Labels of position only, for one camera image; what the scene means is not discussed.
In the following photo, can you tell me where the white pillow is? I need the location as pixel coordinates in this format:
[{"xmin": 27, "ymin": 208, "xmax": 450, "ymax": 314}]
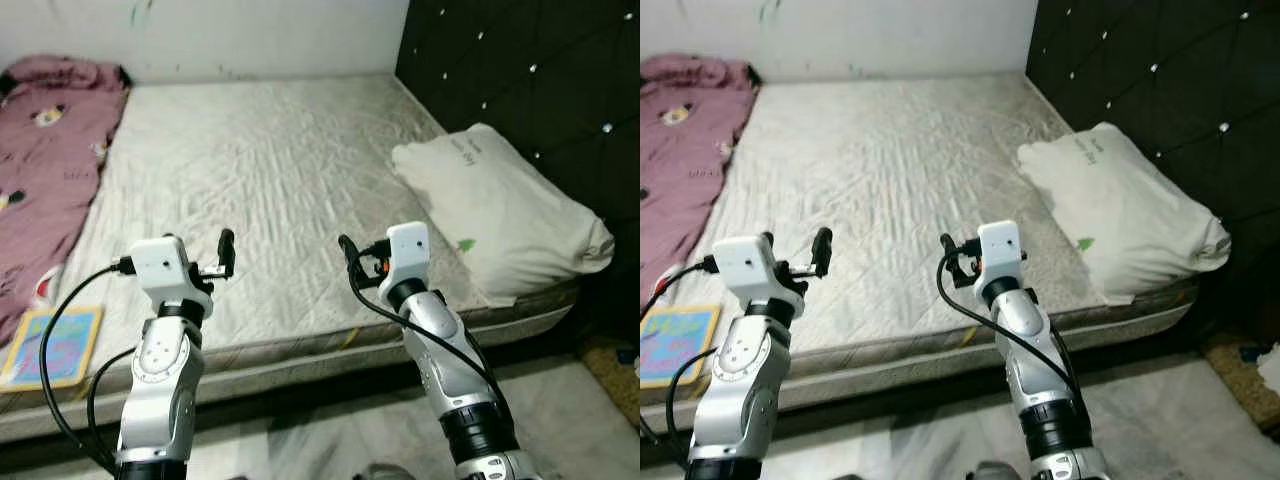
[
  {"xmin": 1017, "ymin": 122, "xmax": 1233, "ymax": 306},
  {"xmin": 390, "ymin": 123, "xmax": 616, "ymax": 308}
]

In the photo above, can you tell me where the blue yellow children's book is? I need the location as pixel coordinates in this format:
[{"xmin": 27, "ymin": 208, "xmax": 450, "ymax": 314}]
[
  {"xmin": 640, "ymin": 305, "xmax": 723, "ymax": 389},
  {"xmin": 0, "ymin": 305, "xmax": 104, "ymax": 391}
]

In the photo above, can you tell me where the quilted grey-white mattress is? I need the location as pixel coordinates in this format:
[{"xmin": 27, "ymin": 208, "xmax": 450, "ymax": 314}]
[
  {"xmin": 0, "ymin": 72, "xmax": 583, "ymax": 441},
  {"xmin": 640, "ymin": 72, "xmax": 1199, "ymax": 436}
]

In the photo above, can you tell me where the pink cartoon print blanket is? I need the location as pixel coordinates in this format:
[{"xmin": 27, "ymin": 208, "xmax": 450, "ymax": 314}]
[
  {"xmin": 640, "ymin": 53, "xmax": 759, "ymax": 311},
  {"xmin": 0, "ymin": 55, "xmax": 131, "ymax": 346}
]

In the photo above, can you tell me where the brown floor mat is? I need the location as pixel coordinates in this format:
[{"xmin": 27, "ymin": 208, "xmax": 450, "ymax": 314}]
[
  {"xmin": 1200, "ymin": 333, "xmax": 1280, "ymax": 433},
  {"xmin": 580, "ymin": 335, "xmax": 640, "ymax": 426}
]

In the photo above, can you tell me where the black tufted headboard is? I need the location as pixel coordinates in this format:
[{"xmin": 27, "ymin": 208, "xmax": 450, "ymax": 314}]
[
  {"xmin": 1025, "ymin": 0, "xmax": 1280, "ymax": 341},
  {"xmin": 395, "ymin": 0, "xmax": 640, "ymax": 341}
]

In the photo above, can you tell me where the white crumpled item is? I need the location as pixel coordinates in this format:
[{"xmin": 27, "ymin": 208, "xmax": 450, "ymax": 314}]
[{"xmin": 1255, "ymin": 343, "xmax": 1280, "ymax": 396}]

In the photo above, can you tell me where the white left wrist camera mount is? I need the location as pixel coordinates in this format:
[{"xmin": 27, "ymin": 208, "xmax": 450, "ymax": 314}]
[
  {"xmin": 712, "ymin": 235, "xmax": 786, "ymax": 301},
  {"xmin": 130, "ymin": 237, "xmax": 196, "ymax": 304}
]

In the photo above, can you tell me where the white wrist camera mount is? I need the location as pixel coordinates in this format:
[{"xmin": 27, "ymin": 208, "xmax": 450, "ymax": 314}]
[
  {"xmin": 712, "ymin": 235, "xmax": 786, "ymax": 301},
  {"xmin": 387, "ymin": 222, "xmax": 431, "ymax": 284},
  {"xmin": 977, "ymin": 220, "xmax": 1023, "ymax": 281},
  {"xmin": 130, "ymin": 237, "xmax": 196, "ymax": 304}
]

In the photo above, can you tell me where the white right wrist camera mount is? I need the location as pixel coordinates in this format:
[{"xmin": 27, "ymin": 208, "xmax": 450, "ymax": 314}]
[
  {"xmin": 977, "ymin": 220, "xmax": 1023, "ymax": 281},
  {"xmin": 387, "ymin": 222, "xmax": 431, "ymax": 284}
]

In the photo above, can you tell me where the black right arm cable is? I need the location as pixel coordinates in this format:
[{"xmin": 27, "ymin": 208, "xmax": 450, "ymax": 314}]
[
  {"xmin": 348, "ymin": 262, "xmax": 506, "ymax": 401},
  {"xmin": 937, "ymin": 260, "xmax": 1086, "ymax": 401}
]

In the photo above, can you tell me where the long black left arm cable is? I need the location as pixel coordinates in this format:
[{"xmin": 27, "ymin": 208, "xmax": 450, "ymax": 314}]
[
  {"xmin": 40, "ymin": 258, "xmax": 136, "ymax": 471},
  {"xmin": 640, "ymin": 255, "xmax": 719, "ymax": 321}
]

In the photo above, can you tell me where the short black left arm cable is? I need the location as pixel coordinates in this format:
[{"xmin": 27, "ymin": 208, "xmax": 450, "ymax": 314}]
[
  {"xmin": 86, "ymin": 345, "xmax": 141, "ymax": 471},
  {"xmin": 665, "ymin": 348, "xmax": 721, "ymax": 466}
]

